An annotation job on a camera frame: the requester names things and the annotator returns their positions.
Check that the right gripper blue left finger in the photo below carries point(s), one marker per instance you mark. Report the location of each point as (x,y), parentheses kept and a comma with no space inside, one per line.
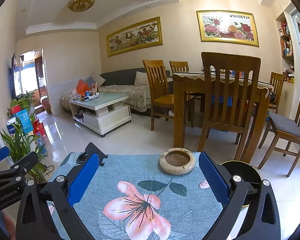
(34,219)

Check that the flower painting gold frame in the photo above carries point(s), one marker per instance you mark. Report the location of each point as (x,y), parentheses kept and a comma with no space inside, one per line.
(227,26)

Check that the dark sofa with cover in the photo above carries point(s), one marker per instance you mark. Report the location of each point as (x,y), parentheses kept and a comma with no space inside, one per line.
(121,81)

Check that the gold ceiling lamp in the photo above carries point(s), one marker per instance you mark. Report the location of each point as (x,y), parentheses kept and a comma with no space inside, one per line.
(80,5)

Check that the white coffee table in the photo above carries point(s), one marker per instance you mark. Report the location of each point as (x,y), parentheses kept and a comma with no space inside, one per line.
(102,113)

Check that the teal floral tablecloth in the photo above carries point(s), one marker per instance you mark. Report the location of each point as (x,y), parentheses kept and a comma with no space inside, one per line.
(131,197)

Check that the red gift boxes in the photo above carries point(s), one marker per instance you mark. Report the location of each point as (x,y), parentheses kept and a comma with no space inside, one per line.
(38,128)

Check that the orange plastic bag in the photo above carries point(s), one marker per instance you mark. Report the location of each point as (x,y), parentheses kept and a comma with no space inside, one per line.
(82,87)

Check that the black gold trash bin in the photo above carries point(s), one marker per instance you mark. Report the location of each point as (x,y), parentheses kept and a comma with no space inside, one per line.
(242,169)

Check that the black tablet stand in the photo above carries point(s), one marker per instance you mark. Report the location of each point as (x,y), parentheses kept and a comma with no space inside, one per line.
(92,150)

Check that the near wooden dining chair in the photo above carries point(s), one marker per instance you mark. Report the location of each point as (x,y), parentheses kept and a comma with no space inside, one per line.
(230,85)

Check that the blue cardboard box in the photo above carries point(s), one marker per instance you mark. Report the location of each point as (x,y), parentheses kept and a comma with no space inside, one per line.
(24,119)

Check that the horse painting gold frame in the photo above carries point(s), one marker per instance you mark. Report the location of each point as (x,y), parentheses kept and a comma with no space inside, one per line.
(140,35)

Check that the green potted plant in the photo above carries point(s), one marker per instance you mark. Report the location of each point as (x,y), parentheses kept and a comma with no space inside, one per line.
(18,142)

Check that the beige stone ashtray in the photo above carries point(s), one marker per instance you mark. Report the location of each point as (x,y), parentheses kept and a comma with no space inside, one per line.
(177,161)

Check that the wall mounted television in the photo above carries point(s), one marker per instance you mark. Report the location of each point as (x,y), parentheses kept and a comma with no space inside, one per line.
(11,75)

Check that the wooden dining chair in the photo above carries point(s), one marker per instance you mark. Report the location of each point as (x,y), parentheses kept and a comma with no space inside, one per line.
(230,85)
(183,67)
(161,100)

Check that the person left hand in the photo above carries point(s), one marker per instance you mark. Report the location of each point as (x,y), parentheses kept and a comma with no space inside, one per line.
(9,226)

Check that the white sofa cushion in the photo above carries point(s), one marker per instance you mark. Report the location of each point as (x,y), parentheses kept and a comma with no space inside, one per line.
(141,79)

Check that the chair with grey cushion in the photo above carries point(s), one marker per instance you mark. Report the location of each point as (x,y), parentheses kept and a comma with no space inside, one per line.
(286,137)

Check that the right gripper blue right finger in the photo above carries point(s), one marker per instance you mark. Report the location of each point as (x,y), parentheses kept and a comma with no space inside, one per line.
(269,227)

